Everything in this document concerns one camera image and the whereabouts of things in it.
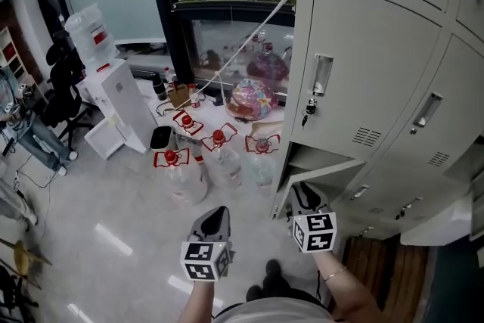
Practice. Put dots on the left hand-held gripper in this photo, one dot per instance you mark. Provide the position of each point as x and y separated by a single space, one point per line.
204 261

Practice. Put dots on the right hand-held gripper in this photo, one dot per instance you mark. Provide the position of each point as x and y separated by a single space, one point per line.
315 232

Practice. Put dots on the grey metal locker cabinet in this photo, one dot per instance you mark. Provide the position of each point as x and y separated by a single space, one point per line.
378 49

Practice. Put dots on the person's left forearm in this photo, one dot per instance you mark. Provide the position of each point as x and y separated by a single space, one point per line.
198 302

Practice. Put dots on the person's right forearm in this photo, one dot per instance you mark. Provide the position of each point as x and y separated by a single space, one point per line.
351 302

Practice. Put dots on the person's black shoe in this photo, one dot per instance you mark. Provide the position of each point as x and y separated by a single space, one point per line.
254 293
273 270

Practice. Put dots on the black waste bin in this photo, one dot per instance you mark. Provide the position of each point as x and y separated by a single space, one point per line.
162 138

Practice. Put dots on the person's white shirt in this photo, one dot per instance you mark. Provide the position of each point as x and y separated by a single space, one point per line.
272 312

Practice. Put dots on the white low platform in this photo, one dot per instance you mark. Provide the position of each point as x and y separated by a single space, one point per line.
211 113

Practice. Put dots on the large white block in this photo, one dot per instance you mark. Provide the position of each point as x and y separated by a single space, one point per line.
435 223

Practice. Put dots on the white bottle red cap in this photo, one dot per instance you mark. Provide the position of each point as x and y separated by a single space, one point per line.
194 98

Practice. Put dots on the brown paper bag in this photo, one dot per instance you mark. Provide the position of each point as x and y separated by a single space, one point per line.
178 96

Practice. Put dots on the black flask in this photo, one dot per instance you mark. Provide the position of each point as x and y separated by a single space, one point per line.
159 87

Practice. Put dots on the white water dispenser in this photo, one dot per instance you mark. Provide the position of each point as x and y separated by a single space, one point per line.
121 102

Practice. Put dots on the yellow wooden stool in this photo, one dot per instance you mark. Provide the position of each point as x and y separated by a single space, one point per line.
22 257

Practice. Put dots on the black office chair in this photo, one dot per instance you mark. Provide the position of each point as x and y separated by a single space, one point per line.
64 87

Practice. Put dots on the black metal rack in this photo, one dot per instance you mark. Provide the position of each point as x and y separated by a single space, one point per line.
13 295

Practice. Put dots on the clear water jug red label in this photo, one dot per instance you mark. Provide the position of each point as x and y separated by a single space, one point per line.
90 36

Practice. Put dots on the white cubby shelf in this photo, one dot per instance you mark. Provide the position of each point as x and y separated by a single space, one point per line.
11 53

